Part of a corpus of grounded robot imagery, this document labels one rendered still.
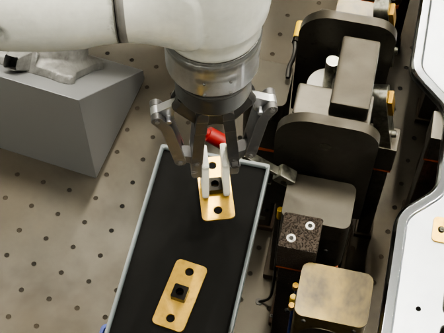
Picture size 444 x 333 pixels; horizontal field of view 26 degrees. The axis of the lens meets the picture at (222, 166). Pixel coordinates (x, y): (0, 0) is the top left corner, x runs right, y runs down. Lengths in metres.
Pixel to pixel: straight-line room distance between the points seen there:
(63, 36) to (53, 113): 0.79
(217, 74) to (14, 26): 0.19
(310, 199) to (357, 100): 0.15
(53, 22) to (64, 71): 0.82
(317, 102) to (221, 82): 0.38
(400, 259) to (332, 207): 0.13
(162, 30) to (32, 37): 0.11
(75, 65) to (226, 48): 0.84
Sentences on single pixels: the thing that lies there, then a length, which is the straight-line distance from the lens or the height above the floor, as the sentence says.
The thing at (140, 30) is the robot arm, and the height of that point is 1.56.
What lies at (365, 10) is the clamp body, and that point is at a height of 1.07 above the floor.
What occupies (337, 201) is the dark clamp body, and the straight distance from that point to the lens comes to 1.26.
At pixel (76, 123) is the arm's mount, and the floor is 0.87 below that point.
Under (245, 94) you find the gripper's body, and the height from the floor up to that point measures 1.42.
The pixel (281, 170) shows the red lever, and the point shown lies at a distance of 1.25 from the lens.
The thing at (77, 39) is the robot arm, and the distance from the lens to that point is 0.80.
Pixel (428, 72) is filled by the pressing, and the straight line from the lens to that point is 1.49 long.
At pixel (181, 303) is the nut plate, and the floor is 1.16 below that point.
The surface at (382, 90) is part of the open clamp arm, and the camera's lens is 1.33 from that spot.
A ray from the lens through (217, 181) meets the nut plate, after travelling 1.11.
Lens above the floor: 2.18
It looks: 59 degrees down
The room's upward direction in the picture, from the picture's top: straight up
